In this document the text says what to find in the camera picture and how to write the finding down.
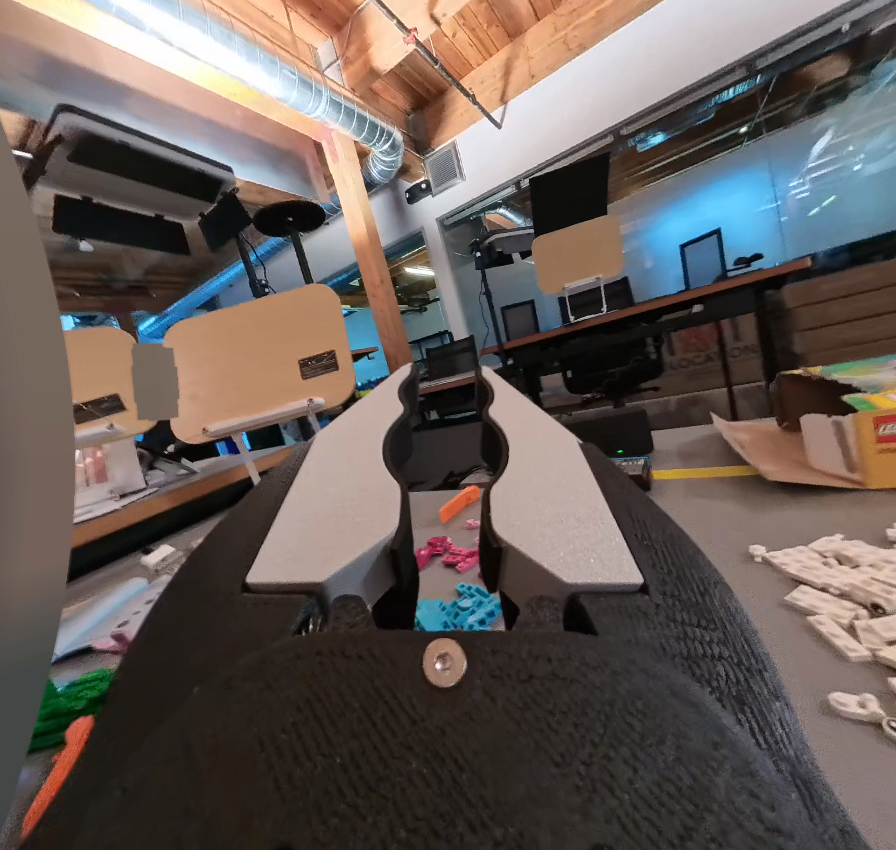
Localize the black box on pole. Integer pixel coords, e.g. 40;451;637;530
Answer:
197;190;254;253

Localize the white curved lego piece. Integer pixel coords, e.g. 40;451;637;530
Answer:
826;691;896;742

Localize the small wooden book stand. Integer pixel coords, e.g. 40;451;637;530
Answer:
531;216;624;323

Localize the black office chair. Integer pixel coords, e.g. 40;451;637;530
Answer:
559;276;667;397

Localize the black framed panel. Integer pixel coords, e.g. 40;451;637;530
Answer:
678;227;728;291

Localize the green lego model pink flower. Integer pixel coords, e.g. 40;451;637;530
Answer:
28;668;117;754

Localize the long wooden desk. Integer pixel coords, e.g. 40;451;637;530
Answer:
479;255;814;420

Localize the stack of cardboard boxes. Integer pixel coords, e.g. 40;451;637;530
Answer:
765;260;896;376

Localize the black rectangular box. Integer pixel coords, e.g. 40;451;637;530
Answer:
566;407;656;460

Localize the pile of white lego pieces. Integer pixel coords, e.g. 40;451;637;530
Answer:
748;523;896;670

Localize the round black stand base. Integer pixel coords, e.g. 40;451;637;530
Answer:
251;198;328;285

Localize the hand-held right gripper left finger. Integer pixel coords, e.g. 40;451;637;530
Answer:
245;363;421;606

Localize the lego instruction booklet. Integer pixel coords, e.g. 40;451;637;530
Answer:
52;576;170;663

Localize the wooden support post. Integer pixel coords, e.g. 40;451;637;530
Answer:
316;130;415;376

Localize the large wooden book stand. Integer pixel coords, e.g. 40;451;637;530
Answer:
162;283;359;484

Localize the pile of magenta lego pieces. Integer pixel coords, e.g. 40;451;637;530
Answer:
413;535;484;575

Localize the black tripod light stand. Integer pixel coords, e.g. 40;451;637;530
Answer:
472;229;534;350

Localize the grey wall vent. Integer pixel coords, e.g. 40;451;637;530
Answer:
423;140;468;197

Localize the white overhead light panel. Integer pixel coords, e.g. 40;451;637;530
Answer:
23;104;239;257

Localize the torn cardboard lego box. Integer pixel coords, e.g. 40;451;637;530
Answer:
710;358;896;492

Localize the black mesh chair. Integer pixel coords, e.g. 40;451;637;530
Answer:
423;335;482;383

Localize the pile of cyan lego pieces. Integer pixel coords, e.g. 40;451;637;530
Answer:
413;582;504;633

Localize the black square panel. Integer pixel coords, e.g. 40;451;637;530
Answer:
528;153;612;236

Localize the long orange brick separator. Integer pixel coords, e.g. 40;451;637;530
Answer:
20;715;96;842

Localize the black ceiling pipe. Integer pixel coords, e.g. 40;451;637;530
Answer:
328;0;506;131

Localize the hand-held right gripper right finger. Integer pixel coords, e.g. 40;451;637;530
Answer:
479;365;645;604

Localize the yellow tape strip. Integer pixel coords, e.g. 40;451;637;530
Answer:
651;465;761;481

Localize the short orange brick separator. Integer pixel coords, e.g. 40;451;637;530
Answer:
438;485;483;524

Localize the wooden edged side desk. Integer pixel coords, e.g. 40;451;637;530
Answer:
69;443;298;551

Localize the silver ventilation duct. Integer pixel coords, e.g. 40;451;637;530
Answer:
0;0;407;190

